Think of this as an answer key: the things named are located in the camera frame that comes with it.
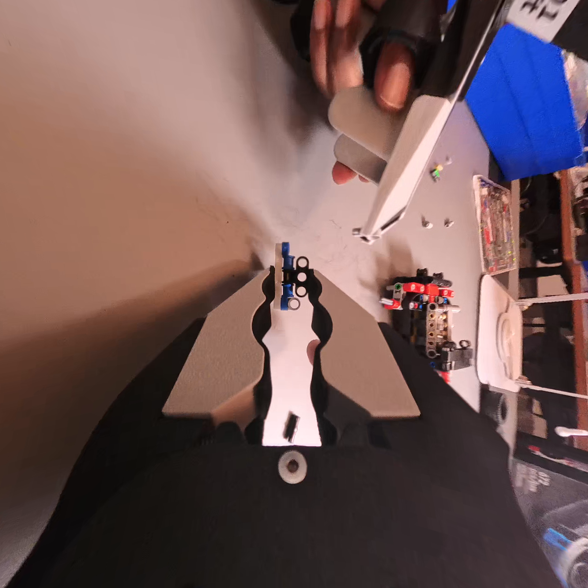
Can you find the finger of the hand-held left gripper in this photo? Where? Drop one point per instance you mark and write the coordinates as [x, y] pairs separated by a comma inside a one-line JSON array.
[[413, 151]]

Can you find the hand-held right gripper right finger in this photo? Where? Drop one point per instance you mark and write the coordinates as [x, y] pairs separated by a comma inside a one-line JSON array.
[[367, 367]]

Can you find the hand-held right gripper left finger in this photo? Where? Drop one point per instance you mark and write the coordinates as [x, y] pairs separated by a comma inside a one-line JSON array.
[[216, 367]]

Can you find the blue lego pin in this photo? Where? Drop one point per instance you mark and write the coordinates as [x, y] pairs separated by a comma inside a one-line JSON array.
[[286, 257], [287, 296]]

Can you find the white four-hole lego beam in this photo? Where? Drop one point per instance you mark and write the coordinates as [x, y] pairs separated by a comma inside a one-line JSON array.
[[277, 275]]

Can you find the black lego cross connector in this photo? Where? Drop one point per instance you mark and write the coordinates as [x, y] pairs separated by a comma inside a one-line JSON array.
[[301, 275]]

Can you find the green and black lego piece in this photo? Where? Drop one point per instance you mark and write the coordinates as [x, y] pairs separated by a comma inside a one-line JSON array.
[[436, 172]]

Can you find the partly built lego car chassis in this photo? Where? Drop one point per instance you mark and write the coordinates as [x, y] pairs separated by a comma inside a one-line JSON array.
[[432, 317]]

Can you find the black lego pin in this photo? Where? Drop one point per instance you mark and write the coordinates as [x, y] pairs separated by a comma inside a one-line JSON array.
[[290, 427]]

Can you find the person's right hand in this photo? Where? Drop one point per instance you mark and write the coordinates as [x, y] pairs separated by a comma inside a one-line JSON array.
[[313, 351]]

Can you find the person's left hand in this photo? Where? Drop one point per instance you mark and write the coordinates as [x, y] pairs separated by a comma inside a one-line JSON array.
[[335, 41]]

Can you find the large blue storage bin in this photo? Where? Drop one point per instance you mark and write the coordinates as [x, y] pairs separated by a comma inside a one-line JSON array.
[[519, 115]]

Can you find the clear plastic parts bag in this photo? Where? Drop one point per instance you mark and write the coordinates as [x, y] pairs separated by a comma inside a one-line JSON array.
[[579, 82]]

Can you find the wooden edged desk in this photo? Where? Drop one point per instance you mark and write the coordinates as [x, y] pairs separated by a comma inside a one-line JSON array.
[[574, 275]]

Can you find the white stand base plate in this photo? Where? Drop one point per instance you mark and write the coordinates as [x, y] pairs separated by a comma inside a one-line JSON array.
[[496, 330]]

